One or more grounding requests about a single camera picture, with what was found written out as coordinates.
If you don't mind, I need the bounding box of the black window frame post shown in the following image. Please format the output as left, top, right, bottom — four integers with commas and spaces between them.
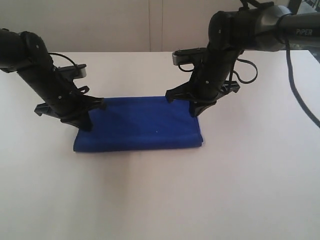
287, 0, 302, 15

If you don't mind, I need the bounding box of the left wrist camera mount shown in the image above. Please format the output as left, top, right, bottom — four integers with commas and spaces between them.
57, 64, 87, 81

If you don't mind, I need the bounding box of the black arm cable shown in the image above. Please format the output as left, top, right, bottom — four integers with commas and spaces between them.
48, 51, 78, 71
178, 0, 320, 128

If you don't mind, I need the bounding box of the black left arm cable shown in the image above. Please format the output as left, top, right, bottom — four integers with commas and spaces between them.
48, 51, 78, 71

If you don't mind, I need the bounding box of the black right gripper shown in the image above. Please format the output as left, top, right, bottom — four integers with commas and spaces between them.
165, 48, 243, 117

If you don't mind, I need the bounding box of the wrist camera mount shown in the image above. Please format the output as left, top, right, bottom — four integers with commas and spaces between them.
172, 47, 207, 73
57, 64, 87, 81

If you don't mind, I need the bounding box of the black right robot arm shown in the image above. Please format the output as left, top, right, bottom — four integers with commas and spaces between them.
165, 2, 320, 117

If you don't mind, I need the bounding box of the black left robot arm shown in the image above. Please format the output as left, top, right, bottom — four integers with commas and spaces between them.
0, 28, 106, 132

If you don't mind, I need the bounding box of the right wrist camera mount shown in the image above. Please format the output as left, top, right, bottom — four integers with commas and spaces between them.
172, 47, 207, 73

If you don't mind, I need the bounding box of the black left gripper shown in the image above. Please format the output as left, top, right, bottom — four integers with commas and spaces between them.
17, 57, 107, 132

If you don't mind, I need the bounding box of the blue towel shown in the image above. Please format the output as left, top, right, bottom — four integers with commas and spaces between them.
73, 96, 203, 153

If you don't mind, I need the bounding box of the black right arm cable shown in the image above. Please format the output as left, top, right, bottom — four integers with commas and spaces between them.
178, 0, 320, 128

